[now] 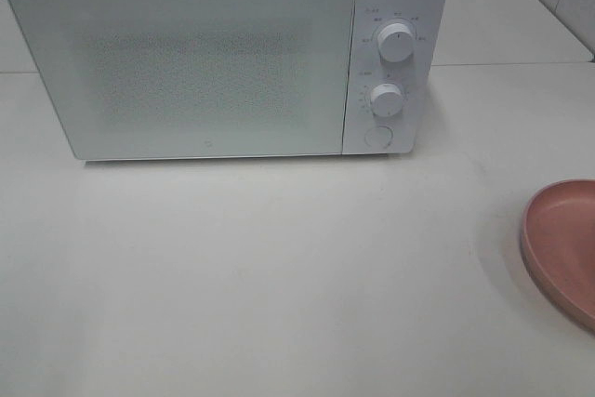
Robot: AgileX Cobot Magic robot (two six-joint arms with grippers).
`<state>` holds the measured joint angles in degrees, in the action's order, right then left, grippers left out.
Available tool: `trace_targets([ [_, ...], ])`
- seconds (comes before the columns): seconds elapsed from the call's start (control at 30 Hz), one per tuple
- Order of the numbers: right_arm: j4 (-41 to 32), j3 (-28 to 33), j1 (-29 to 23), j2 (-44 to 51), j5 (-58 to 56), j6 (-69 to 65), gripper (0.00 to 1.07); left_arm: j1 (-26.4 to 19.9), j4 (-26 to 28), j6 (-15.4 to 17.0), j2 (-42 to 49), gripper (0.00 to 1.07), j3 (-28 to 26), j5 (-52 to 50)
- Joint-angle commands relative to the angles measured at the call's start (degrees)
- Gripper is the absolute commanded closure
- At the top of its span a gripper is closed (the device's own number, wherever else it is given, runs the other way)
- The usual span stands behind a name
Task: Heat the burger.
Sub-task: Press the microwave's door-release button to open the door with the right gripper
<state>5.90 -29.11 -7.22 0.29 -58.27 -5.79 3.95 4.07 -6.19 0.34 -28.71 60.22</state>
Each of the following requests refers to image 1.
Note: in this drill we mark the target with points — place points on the round door release button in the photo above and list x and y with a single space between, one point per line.
378 138

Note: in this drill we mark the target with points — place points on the pink round plate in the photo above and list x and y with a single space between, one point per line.
557 247

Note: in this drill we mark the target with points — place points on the white microwave door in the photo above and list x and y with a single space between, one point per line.
163 79

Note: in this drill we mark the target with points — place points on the upper white power knob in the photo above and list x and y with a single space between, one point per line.
396 41

